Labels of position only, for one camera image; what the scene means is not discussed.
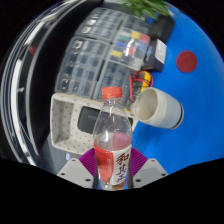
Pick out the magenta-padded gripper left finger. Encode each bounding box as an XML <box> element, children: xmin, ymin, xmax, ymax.
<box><xmin>56</xmin><ymin>148</ymin><xmax>99</xmax><ymax>190</ymax></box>

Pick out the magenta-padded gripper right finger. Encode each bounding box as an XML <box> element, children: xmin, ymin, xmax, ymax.
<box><xmin>129</xmin><ymin>148</ymin><xmax>170</xmax><ymax>190</ymax></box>

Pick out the clear red-capped drink bottle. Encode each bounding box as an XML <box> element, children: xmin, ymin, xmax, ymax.
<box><xmin>92</xmin><ymin>86</ymin><xmax>134</xmax><ymax>192</ymax></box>

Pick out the white perforated tray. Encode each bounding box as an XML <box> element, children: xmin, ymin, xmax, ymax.
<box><xmin>49</xmin><ymin>92</ymin><xmax>139</xmax><ymax>156</ymax></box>

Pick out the black zip case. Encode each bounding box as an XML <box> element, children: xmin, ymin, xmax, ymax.
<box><xmin>77</xmin><ymin>106</ymin><xmax>134</xmax><ymax>135</ymax></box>

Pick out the grey and white mug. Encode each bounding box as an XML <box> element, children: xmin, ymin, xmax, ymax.
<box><xmin>133</xmin><ymin>87</ymin><xmax>185</xmax><ymax>131</ymax></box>

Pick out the yellow multimeter with red leads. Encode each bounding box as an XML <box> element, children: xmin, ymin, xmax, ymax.
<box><xmin>128</xmin><ymin>69</ymin><xmax>155</xmax><ymax>103</ymax></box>

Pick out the grey small-parts drawer cabinet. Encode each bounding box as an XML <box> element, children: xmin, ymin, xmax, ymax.
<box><xmin>123</xmin><ymin>14</ymin><xmax>154</xmax><ymax>34</ymax></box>
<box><xmin>54</xmin><ymin>37</ymin><xmax>111</xmax><ymax>99</ymax></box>
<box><xmin>94</xmin><ymin>59</ymin><xmax>138</xmax><ymax>108</ymax></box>
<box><xmin>74</xmin><ymin>8</ymin><xmax>126</xmax><ymax>43</ymax></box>

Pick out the dark overhead shelf unit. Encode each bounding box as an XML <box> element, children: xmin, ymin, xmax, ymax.
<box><xmin>0</xmin><ymin>3</ymin><xmax>101</xmax><ymax>168</ymax></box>

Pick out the flat round red coaster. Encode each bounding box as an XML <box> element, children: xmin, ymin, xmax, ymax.
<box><xmin>175</xmin><ymin>49</ymin><xmax>198</xmax><ymax>74</ymax></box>

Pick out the black box with white label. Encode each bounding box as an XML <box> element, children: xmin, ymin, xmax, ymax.
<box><xmin>144</xmin><ymin>38</ymin><xmax>168</xmax><ymax>73</ymax></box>

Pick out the clear organizer with coloured parts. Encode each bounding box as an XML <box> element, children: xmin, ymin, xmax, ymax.
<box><xmin>108</xmin><ymin>27</ymin><xmax>153</xmax><ymax>72</ymax></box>

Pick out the flat black case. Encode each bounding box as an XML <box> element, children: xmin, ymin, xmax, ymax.
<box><xmin>149</xmin><ymin>14</ymin><xmax>176</xmax><ymax>43</ymax></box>

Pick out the green potted plant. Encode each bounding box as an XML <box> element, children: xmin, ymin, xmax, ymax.
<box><xmin>119</xmin><ymin>0</ymin><xmax>174</xmax><ymax>21</ymax></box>

